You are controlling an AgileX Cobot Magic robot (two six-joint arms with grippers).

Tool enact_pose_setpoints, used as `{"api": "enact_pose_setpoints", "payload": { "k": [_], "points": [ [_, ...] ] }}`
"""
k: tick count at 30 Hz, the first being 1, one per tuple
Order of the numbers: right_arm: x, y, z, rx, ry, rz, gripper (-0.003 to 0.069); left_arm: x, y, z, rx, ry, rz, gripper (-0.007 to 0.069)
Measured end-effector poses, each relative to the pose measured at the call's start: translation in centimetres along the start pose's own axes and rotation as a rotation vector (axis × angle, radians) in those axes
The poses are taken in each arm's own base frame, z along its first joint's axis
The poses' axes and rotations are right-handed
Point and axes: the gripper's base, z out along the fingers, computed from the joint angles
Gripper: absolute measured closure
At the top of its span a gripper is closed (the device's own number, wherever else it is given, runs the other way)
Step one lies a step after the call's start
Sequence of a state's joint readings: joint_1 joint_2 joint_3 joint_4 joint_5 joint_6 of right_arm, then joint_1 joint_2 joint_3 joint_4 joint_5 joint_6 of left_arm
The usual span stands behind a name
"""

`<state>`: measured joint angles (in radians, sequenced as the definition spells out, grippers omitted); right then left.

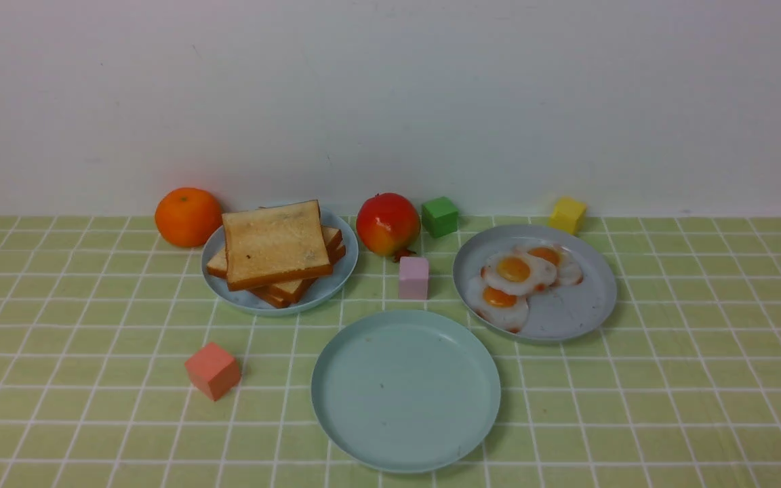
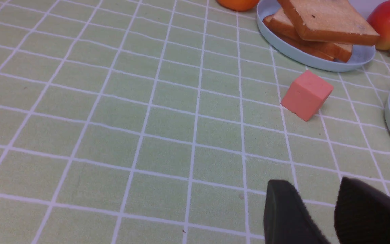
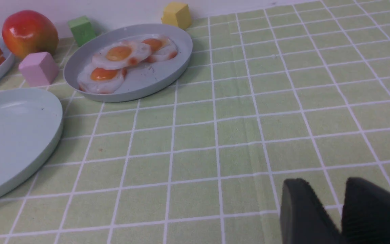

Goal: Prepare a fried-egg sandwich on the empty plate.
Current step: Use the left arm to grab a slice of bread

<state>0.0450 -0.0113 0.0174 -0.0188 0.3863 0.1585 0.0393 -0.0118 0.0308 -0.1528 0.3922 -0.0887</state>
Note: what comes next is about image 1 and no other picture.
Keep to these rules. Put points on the teal empty plate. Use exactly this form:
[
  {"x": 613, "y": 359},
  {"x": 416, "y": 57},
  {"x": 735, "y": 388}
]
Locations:
[{"x": 406, "y": 391}]

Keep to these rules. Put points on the red cube block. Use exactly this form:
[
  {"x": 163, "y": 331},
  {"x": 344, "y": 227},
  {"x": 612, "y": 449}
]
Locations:
[{"x": 213, "y": 371}]

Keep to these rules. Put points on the grey-blue egg plate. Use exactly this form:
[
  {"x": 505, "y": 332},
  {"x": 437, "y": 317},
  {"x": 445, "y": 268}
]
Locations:
[{"x": 555, "y": 314}]

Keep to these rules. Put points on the red pomegranate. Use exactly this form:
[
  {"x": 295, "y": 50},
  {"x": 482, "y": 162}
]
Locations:
[{"x": 388, "y": 224}]

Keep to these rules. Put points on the toast slice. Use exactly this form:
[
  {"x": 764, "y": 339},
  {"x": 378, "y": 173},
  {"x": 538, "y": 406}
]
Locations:
[
  {"x": 217, "y": 265},
  {"x": 284, "y": 294},
  {"x": 275, "y": 244}
]

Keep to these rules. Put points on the fried egg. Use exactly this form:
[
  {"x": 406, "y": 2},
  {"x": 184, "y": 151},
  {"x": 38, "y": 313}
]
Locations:
[
  {"x": 568, "y": 270},
  {"x": 509, "y": 313},
  {"x": 517, "y": 273}
]

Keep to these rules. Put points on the orange fruit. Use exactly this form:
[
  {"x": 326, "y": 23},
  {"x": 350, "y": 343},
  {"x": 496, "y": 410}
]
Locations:
[{"x": 187, "y": 217}]

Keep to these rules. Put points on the light blue bread plate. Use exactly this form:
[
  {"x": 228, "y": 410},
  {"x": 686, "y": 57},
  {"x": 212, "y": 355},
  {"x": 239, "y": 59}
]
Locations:
[{"x": 321, "y": 291}]

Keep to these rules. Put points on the yellow cube block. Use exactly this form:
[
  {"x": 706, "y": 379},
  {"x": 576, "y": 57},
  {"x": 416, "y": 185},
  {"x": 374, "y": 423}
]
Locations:
[{"x": 568, "y": 215}]

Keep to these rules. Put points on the pink cube block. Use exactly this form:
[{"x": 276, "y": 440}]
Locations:
[{"x": 414, "y": 278}]

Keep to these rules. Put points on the green cube block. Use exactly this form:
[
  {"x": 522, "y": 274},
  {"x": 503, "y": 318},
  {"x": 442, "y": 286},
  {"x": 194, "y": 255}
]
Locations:
[{"x": 440, "y": 217}]

